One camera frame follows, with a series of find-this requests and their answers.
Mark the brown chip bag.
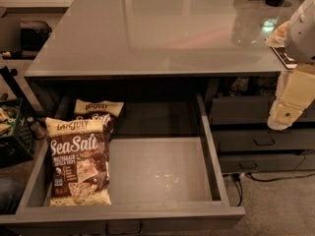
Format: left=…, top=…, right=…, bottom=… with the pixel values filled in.
left=74, top=99, right=124, bottom=133
left=45, top=118, right=111, bottom=207

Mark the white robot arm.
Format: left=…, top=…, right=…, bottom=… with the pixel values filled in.
left=266, top=0, right=315, bottom=131

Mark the closed grey upper drawer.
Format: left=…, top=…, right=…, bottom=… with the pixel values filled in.
left=210, top=95, right=315, bottom=126

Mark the closed grey drawer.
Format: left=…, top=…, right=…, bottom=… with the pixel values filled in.
left=213, top=129, right=315, bottom=151
left=219, top=154, right=315, bottom=173
left=210, top=95, right=315, bottom=126

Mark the closed grey middle drawer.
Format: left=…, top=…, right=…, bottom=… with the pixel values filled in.
left=213, top=129, right=315, bottom=151

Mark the closed grey lower drawer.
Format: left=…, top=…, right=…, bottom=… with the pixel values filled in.
left=219, top=154, right=315, bottom=173

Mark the open grey top drawer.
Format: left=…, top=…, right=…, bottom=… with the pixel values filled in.
left=0, top=95, right=245, bottom=236

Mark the black bag on shelf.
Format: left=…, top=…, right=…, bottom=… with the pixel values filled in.
left=21, top=21, right=52, bottom=50

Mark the black white marker tag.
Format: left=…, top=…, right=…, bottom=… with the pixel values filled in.
left=272, top=47, right=297, bottom=70

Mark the small brown bottle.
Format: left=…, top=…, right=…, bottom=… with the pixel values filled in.
left=27, top=117, right=46, bottom=140

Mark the black plastic crate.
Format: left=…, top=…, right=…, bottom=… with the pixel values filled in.
left=0, top=98, right=34, bottom=168

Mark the blue jeans knee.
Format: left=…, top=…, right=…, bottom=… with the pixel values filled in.
left=0, top=178, right=25, bottom=214

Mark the black power cable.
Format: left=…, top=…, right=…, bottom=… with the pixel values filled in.
left=229, top=171, right=315, bottom=207

